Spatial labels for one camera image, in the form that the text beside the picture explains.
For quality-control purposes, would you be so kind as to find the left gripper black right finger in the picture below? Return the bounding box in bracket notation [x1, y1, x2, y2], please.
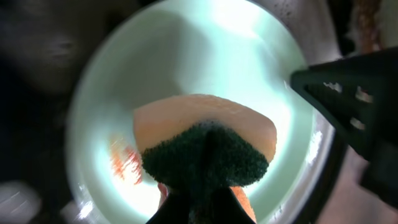
[198, 187, 256, 224]

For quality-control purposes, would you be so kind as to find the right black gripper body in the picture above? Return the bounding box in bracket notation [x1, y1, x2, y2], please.
[360, 135, 397, 208]

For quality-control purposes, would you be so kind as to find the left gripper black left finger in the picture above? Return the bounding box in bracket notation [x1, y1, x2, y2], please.
[146, 190, 197, 224]

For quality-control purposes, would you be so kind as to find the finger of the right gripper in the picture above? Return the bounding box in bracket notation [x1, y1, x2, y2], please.
[290, 47, 397, 161]

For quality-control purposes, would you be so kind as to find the green sponge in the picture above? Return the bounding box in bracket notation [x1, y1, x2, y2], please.
[133, 95, 277, 223]

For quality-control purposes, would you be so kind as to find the light blue plate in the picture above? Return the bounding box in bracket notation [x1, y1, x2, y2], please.
[66, 1, 315, 223]

